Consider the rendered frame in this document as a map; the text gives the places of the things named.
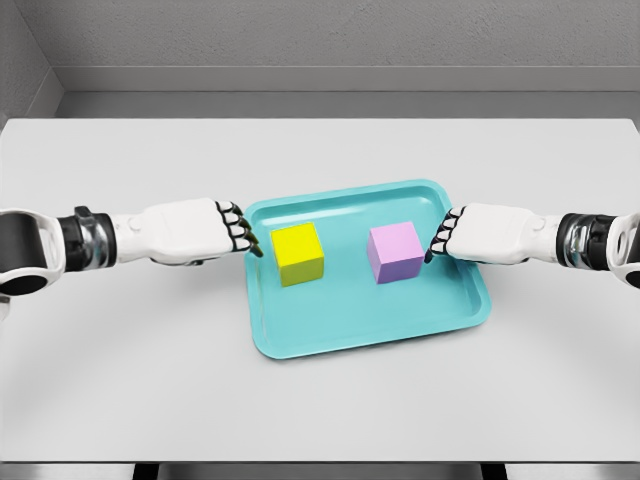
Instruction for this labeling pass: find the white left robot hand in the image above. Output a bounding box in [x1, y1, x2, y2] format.
[141, 197, 265, 267]

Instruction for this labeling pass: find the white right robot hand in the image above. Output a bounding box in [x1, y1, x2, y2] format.
[424, 202, 537, 265]

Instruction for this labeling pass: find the pink cube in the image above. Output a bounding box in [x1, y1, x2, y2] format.
[366, 220, 426, 286]

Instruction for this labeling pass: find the yellow cube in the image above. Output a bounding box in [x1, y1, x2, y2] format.
[269, 222, 326, 288]

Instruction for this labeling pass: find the teal rectangular tray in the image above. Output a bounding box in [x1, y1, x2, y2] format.
[243, 178, 493, 361]

